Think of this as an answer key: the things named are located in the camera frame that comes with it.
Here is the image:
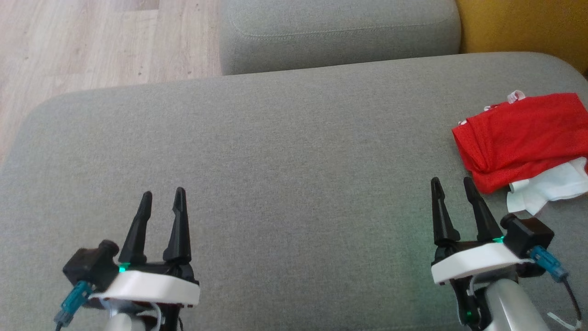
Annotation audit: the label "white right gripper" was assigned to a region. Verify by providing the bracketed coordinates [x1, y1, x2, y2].
[430, 177, 536, 330]

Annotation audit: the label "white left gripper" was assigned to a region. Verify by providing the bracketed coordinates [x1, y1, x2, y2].
[90, 187, 201, 331]

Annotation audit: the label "red jersey white sleeves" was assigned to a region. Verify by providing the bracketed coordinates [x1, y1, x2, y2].
[452, 91, 588, 216]

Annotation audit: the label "large grey sofa seat cushion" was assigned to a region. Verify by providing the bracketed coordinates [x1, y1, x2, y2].
[0, 51, 588, 331]

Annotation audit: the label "mustard yellow cushion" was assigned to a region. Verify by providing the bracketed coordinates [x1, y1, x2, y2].
[456, 0, 588, 77]

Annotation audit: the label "black right cable teal plug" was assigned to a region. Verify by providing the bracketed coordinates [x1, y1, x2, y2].
[528, 246, 585, 323]

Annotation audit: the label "black cable teal plug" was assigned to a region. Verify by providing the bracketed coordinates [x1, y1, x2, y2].
[528, 246, 585, 323]
[54, 281, 93, 331]

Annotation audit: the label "black left cable teal plug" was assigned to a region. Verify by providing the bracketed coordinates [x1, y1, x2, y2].
[54, 281, 93, 331]

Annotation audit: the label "white cable label tag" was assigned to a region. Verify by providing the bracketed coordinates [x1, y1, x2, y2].
[546, 312, 582, 331]

